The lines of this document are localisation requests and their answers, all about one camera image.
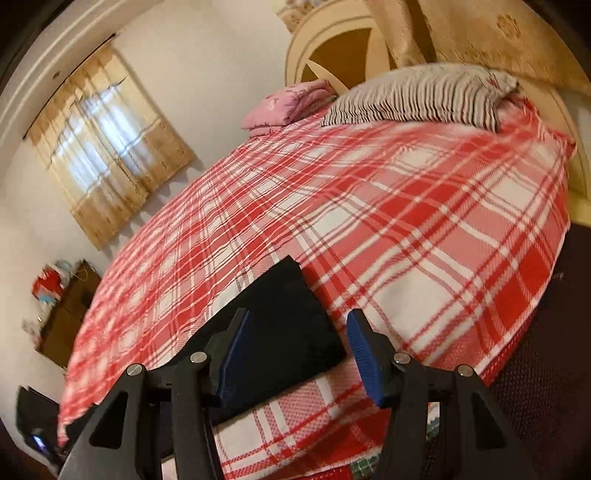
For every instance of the right side curtain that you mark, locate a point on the right side curtain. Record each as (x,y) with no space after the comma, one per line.
(504,35)

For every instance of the brown wooden desk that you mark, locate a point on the brown wooden desk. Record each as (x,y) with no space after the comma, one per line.
(58,334)

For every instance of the black pants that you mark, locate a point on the black pants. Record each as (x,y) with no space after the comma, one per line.
(290,339)

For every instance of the centre window curtain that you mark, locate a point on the centre window curtain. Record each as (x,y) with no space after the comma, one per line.
(106,145)

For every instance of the red gift bag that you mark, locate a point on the red gift bag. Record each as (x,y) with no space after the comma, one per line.
(48,283)

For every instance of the striped pillow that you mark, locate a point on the striped pillow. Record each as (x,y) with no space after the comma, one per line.
(441,92)

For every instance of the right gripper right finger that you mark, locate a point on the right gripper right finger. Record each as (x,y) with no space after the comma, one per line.
(476,441)

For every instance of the cream wooden headboard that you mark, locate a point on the cream wooden headboard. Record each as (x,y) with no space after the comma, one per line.
(339,42)

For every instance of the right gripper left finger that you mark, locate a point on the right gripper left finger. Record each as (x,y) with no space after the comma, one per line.
(119,441)

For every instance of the black chair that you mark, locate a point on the black chair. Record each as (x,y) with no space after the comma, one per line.
(36,421)

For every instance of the red plaid bed sheet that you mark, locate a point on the red plaid bed sheet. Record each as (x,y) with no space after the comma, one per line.
(445,235)

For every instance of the pink folded blanket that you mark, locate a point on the pink folded blanket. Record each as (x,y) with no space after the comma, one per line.
(287,106)

